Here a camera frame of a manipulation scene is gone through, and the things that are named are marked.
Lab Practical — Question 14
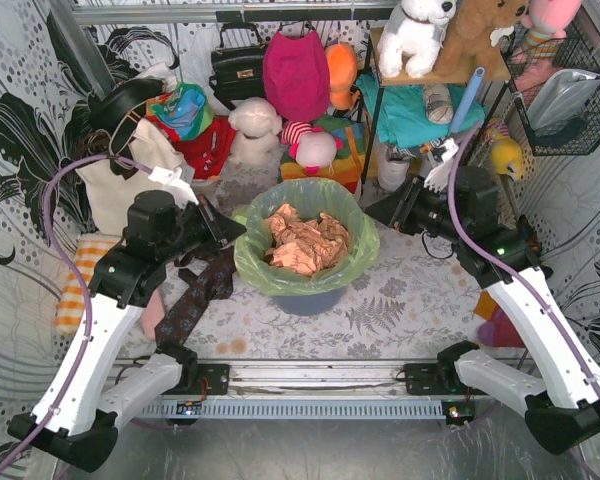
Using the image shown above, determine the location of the green plastic trash bag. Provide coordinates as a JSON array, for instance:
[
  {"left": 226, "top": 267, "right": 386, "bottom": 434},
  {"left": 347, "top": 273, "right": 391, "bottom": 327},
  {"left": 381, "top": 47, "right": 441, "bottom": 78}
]
[{"left": 234, "top": 178, "right": 380, "bottom": 296}]

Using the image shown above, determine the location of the pink pig plush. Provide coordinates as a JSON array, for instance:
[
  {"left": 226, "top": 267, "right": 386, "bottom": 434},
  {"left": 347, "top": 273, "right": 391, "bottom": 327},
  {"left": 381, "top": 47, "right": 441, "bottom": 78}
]
[{"left": 281, "top": 121, "right": 344, "bottom": 175}]

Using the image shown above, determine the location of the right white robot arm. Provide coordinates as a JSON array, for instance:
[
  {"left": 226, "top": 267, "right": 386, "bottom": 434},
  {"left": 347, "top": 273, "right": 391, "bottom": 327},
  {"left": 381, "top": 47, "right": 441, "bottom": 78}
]
[{"left": 366, "top": 166, "right": 600, "bottom": 455}]

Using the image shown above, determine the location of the cream canvas tote bag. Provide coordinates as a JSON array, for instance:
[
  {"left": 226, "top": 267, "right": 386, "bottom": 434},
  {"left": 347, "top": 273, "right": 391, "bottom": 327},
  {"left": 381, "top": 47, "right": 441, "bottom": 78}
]
[{"left": 77, "top": 119, "right": 185, "bottom": 236}]

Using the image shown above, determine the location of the wooden shelf board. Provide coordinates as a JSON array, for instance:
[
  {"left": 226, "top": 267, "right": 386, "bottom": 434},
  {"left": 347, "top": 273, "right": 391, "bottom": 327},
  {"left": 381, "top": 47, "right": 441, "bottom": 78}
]
[{"left": 370, "top": 28, "right": 510, "bottom": 87}]

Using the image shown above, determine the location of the black hat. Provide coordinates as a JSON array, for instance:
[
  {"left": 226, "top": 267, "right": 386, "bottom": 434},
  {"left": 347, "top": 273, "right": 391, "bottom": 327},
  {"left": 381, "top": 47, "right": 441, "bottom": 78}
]
[{"left": 89, "top": 78, "right": 164, "bottom": 130}]

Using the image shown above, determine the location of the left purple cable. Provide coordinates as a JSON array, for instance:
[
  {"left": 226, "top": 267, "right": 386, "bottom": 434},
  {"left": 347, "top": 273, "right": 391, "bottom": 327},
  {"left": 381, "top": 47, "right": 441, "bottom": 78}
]
[{"left": 0, "top": 152, "right": 154, "bottom": 480}]

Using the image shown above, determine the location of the yellow plush toy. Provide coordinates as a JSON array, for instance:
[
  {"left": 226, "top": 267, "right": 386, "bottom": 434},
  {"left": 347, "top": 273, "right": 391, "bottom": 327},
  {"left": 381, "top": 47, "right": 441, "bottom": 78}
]
[{"left": 486, "top": 127, "right": 523, "bottom": 181}]

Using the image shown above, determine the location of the brown teddy bear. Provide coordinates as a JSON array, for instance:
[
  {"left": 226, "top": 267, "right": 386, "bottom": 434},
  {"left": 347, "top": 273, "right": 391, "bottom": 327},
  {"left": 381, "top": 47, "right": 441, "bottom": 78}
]
[{"left": 434, "top": 0, "right": 529, "bottom": 76}]

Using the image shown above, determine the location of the blue trash bin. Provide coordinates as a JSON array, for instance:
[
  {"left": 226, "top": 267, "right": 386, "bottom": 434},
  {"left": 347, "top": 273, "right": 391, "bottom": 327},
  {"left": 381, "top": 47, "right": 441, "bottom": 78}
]
[{"left": 271, "top": 287, "right": 346, "bottom": 316}]

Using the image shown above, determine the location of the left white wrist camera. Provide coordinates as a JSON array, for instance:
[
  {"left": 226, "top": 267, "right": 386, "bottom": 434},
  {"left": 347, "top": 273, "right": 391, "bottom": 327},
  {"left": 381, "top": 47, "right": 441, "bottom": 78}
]
[{"left": 148, "top": 166, "right": 199, "bottom": 208}]

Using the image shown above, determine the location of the teal cloth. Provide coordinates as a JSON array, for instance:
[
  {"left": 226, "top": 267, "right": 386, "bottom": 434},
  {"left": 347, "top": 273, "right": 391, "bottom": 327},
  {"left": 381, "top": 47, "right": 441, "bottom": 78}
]
[{"left": 356, "top": 74, "right": 486, "bottom": 148}]

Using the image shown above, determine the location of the white fluffy plush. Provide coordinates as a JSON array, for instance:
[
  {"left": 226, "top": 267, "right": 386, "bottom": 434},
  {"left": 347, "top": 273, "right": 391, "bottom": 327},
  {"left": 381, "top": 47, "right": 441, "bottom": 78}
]
[{"left": 228, "top": 97, "right": 282, "bottom": 166}]

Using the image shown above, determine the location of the orange checkered towel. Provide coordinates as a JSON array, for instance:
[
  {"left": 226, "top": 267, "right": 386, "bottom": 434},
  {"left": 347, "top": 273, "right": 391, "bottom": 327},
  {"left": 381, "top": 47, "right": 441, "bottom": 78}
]
[{"left": 54, "top": 234, "right": 119, "bottom": 335}]

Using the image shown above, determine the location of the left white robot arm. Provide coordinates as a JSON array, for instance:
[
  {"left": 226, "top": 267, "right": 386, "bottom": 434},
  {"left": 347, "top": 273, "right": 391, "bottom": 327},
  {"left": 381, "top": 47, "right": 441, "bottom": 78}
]
[{"left": 8, "top": 190, "right": 246, "bottom": 472}]

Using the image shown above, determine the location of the white plush dog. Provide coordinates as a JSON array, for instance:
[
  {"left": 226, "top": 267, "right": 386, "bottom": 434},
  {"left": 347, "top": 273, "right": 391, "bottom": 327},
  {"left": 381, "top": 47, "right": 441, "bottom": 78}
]
[{"left": 377, "top": 0, "right": 456, "bottom": 79}]

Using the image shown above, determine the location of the orange plush toy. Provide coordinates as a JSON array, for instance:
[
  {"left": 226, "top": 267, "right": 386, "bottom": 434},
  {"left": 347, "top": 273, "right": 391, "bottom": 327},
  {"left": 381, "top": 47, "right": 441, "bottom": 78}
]
[{"left": 325, "top": 43, "right": 359, "bottom": 110}]

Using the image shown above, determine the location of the magenta felt bag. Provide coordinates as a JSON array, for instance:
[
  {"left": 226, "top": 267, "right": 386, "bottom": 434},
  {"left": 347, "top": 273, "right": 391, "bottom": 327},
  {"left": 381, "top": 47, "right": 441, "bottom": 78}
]
[{"left": 263, "top": 30, "right": 330, "bottom": 122}]

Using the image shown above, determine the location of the dark patterned necktie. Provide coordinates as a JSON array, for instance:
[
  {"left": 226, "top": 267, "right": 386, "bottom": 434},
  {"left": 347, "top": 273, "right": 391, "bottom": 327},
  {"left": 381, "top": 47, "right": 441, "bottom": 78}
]
[{"left": 154, "top": 247, "right": 236, "bottom": 349}]

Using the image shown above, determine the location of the silver foil pouch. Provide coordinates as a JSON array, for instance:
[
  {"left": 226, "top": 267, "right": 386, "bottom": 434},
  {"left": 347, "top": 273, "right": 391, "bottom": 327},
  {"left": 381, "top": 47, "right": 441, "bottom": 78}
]
[{"left": 526, "top": 69, "right": 600, "bottom": 130}]

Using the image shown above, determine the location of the black leather handbag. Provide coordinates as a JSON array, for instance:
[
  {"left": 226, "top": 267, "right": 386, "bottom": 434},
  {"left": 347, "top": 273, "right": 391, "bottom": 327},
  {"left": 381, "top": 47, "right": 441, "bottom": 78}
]
[{"left": 208, "top": 22, "right": 268, "bottom": 111}]

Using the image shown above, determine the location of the pink plush toy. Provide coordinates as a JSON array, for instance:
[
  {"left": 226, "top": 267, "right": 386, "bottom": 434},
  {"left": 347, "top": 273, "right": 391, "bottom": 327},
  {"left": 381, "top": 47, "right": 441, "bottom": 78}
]
[{"left": 521, "top": 0, "right": 582, "bottom": 46}]

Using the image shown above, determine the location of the red garment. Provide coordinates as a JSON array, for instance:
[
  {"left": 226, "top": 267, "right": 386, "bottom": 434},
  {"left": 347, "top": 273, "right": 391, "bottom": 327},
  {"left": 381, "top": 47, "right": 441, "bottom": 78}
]
[{"left": 164, "top": 116, "right": 236, "bottom": 180}]

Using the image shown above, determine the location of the black wire basket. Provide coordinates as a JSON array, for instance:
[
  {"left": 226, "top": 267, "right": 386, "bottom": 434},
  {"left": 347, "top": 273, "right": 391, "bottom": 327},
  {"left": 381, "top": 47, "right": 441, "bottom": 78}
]
[{"left": 504, "top": 24, "right": 600, "bottom": 157}]

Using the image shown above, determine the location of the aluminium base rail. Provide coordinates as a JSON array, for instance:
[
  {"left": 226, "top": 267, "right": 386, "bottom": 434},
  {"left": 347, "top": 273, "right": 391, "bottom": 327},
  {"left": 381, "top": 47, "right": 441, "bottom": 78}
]
[{"left": 54, "top": 357, "right": 594, "bottom": 401}]

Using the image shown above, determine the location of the colourful silk scarf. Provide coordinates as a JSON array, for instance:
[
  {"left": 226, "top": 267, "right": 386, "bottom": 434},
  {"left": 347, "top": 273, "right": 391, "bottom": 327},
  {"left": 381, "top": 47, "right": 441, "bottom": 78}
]
[{"left": 145, "top": 83, "right": 214, "bottom": 142}]

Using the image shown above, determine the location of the crumpled orange paper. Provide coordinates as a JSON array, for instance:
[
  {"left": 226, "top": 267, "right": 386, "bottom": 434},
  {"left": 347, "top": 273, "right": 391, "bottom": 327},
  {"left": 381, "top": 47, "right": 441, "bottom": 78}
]
[{"left": 264, "top": 204, "right": 351, "bottom": 277}]

